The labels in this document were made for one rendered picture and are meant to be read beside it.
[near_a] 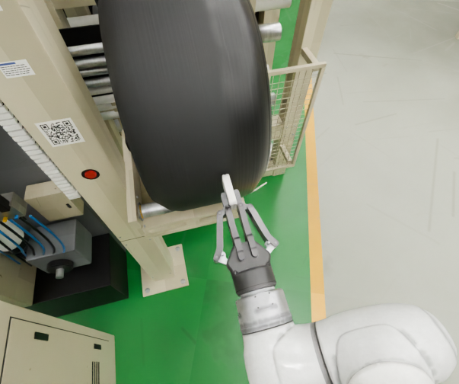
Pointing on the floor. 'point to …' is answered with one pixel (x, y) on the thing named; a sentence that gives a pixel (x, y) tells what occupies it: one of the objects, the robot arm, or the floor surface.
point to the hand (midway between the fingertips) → (229, 192)
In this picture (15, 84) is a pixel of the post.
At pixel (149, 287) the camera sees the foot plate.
